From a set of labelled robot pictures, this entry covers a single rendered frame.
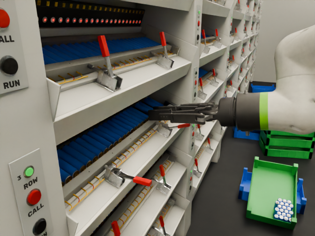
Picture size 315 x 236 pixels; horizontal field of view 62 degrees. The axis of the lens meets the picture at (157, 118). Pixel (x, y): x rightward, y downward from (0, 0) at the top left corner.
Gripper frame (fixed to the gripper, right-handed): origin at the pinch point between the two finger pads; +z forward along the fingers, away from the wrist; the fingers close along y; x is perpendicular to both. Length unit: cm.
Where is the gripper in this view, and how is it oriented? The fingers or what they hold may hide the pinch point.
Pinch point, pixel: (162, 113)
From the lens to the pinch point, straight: 74.0
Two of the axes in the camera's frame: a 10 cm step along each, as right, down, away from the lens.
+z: -9.1, 0.1, 4.2
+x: -1.4, -9.5, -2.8
